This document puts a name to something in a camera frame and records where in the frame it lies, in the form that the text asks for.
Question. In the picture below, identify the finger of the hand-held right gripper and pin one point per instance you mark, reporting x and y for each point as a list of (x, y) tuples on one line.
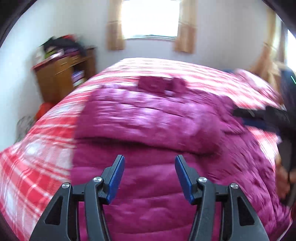
[(256, 125), (249, 113)]

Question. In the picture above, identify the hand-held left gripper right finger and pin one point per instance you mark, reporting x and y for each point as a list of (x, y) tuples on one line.
[(183, 179)]

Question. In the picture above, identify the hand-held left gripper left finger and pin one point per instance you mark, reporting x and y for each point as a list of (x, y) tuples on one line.
[(115, 179)]

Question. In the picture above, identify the magenta down jacket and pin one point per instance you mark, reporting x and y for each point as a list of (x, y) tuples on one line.
[(150, 129)]

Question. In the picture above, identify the pile of dark clothes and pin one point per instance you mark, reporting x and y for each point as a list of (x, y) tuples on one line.
[(62, 42)]

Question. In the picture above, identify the person's right hand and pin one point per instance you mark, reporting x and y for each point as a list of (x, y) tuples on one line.
[(282, 183)]

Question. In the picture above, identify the pink floral quilt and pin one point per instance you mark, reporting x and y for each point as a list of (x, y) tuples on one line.
[(254, 81)]

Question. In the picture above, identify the small blue cloth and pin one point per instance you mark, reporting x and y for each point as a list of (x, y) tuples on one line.
[(230, 71)]

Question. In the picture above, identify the beige curtain beside headboard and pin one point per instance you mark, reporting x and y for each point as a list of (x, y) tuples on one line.
[(266, 46)]

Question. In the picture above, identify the bed with red plaid sheet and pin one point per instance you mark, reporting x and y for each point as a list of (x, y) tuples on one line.
[(34, 166)]

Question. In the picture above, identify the orange object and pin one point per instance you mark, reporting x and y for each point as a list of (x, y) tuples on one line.
[(45, 110)]

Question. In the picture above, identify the grey patterned cloth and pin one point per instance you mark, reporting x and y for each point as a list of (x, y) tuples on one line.
[(24, 127)]

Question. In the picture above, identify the short beige floral curtain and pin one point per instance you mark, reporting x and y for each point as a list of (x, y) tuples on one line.
[(185, 27)]

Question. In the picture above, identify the brown wooden desk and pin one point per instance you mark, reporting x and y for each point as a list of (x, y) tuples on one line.
[(57, 76)]

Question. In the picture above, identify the bright window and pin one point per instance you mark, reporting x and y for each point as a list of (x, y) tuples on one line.
[(150, 18)]

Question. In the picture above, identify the long beige floral curtain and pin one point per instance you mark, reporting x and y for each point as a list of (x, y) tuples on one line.
[(115, 25)]

